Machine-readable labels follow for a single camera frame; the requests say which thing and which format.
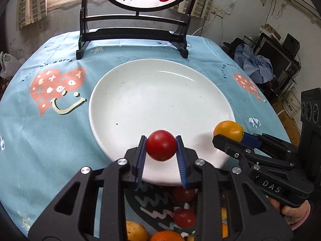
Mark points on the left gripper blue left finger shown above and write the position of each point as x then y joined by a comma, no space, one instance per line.
140,157

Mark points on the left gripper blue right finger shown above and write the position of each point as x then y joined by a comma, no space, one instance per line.
181,161

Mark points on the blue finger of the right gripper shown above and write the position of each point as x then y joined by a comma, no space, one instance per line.
234,149
250,140

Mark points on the yellow orange tomato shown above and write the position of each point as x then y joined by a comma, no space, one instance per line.
229,129

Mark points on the small red cherry tomato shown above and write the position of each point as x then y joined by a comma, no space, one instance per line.
161,145

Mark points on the large orange mandarin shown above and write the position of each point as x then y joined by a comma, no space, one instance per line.
166,236

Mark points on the yellow spotted mango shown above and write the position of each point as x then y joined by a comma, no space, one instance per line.
136,232

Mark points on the right hand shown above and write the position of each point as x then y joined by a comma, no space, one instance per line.
295,217

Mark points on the red cherry tomato on table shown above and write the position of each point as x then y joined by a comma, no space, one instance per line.
183,195

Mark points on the white plastic bucket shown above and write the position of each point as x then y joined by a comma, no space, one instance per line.
292,103

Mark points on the white ceramic plate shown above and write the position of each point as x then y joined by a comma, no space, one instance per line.
139,97

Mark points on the orange fruit on table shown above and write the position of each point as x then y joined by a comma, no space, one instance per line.
224,230

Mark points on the blue clothes pile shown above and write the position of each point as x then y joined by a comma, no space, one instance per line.
257,67

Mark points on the black metal shelf rack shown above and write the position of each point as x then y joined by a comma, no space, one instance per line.
285,66

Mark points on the light blue patterned tablecloth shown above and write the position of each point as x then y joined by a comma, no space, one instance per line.
41,150

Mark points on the right checkered curtain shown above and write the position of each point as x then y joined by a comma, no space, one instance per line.
201,8

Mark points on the checkered curtain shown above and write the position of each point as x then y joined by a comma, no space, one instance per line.
30,11
201,8

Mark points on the white air conditioner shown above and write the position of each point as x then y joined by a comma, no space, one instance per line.
308,7

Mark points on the black framed round painting screen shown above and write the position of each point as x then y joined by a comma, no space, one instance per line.
138,10

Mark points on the white plastic bag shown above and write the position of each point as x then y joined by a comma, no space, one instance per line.
9,66

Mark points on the left checkered curtain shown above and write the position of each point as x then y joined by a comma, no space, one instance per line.
30,11

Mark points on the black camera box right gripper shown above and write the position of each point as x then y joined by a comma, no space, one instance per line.
310,118

